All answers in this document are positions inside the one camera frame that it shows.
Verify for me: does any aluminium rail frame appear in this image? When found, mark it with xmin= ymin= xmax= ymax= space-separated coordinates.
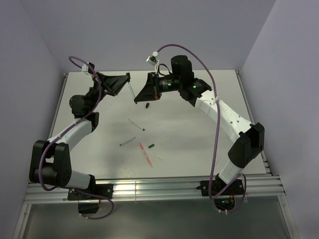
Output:
xmin=23 ymin=174 xmax=285 ymax=205

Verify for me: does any black box under rail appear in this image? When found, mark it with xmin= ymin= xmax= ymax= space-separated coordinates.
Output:
xmin=78 ymin=203 xmax=99 ymax=215

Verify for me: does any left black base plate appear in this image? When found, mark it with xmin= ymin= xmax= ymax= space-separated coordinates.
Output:
xmin=67 ymin=184 xmax=114 ymax=201

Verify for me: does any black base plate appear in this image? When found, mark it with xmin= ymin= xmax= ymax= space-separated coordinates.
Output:
xmin=67 ymin=184 xmax=114 ymax=201
xmin=196 ymin=179 xmax=245 ymax=198

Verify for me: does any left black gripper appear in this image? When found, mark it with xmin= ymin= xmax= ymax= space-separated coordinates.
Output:
xmin=86 ymin=72 xmax=130 ymax=112

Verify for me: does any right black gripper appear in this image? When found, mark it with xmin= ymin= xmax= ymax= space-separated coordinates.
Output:
xmin=135 ymin=72 xmax=182 ymax=102

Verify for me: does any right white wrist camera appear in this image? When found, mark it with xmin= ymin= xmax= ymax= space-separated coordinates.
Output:
xmin=146 ymin=51 xmax=160 ymax=74

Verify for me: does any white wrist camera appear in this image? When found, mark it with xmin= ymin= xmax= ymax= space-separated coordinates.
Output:
xmin=81 ymin=63 xmax=94 ymax=77
xmin=146 ymin=51 xmax=160 ymax=74

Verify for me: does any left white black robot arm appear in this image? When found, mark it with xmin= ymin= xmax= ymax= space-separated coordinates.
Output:
xmin=29 ymin=73 xmax=131 ymax=199

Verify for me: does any grey pen diagonal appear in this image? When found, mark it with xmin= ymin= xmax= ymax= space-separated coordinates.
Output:
xmin=120 ymin=137 xmax=136 ymax=146

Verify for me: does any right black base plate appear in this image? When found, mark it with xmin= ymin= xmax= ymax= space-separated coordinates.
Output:
xmin=196 ymin=179 xmax=245 ymax=198

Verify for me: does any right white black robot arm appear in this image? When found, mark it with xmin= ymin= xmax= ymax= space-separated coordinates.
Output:
xmin=134 ymin=55 xmax=265 ymax=194

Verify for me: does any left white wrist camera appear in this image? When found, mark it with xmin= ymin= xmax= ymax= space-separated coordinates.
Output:
xmin=81 ymin=63 xmax=94 ymax=77

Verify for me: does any red pen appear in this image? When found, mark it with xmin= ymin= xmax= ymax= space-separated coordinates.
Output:
xmin=139 ymin=142 xmax=153 ymax=168

